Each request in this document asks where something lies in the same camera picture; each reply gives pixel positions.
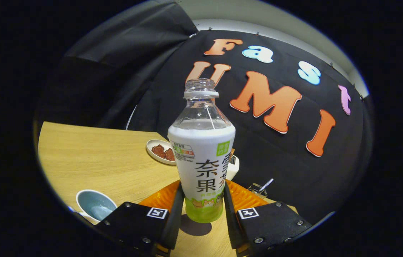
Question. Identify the white cup with blue inside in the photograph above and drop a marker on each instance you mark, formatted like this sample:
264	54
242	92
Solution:
96	207

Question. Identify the silver metal utensil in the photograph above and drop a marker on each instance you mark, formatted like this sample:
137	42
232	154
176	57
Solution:
266	185

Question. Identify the dark brown round coaster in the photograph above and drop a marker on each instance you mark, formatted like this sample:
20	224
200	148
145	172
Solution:
194	229

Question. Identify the wooden table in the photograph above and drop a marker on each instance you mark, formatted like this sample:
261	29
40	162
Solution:
98	160

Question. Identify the white toaster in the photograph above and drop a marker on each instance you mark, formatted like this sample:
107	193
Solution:
233	169

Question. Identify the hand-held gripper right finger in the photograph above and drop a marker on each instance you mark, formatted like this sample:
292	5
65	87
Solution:
232	221

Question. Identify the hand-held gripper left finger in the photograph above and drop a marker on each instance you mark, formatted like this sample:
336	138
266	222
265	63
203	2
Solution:
174	221

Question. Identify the white green label juice bottle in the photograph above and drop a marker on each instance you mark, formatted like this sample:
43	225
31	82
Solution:
201	167

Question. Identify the black backdrop cloth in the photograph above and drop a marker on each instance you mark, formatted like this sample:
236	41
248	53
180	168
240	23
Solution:
283	160

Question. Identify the white round plate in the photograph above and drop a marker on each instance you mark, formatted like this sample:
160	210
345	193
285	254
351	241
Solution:
153	157

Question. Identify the brown food piece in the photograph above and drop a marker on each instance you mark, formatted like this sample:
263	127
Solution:
169	154
158	150

